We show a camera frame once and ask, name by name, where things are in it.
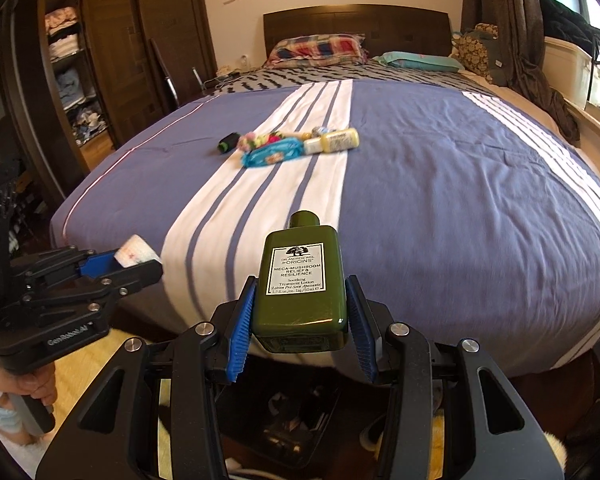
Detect white tape roll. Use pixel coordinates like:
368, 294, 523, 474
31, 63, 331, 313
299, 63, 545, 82
114, 234, 161, 268

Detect black green cylinder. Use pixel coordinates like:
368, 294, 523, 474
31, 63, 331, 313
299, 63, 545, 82
218, 132, 240, 154

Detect green Origins lotion bottle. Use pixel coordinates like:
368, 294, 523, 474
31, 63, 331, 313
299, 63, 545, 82
252, 210, 348, 353

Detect blue snack packet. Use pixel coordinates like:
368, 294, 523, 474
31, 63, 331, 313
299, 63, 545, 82
242, 138, 304, 168

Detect yellow cream bottle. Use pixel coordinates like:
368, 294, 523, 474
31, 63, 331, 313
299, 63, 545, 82
303, 128, 360, 155

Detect pink yellow candy wrappers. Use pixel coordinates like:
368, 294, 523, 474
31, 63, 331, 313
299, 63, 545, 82
237, 131, 313, 153

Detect person's left hand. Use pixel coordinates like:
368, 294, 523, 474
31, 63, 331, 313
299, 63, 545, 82
0, 363, 57, 406

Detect yellow fluffy rug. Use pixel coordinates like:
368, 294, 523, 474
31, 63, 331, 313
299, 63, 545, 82
44, 328, 447, 480

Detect blue white striped bedspread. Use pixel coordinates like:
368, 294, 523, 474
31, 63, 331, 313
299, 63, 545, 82
50, 79, 600, 376

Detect dark wooden wardrobe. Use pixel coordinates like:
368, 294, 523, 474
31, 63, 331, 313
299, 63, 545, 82
0, 0, 215, 208

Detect black white patterned sheet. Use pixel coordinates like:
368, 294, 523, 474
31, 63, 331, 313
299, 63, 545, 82
213, 63, 486, 94

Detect plaid red blue pillow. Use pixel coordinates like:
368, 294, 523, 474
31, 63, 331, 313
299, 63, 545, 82
264, 34, 367, 68

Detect teal pillow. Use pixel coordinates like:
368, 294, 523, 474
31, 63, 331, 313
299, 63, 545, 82
374, 51, 463, 73

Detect dark wooden headboard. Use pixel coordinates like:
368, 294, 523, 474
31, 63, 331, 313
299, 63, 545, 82
263, 4, 452, 56

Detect white storage box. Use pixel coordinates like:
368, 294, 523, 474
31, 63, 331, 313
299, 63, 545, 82
542, 37, 592, 108

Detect brown patterned bag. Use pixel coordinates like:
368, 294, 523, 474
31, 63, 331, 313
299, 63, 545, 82
451, 23, 507, 86

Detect black jacket on box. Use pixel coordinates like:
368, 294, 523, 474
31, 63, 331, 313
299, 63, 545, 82
539, 0, 594, 56

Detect brown curtain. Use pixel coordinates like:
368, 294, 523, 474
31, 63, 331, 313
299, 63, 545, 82
462, 0, 580, 145

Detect white charger cable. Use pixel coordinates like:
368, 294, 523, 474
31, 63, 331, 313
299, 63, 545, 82
201, 66, 257, 91

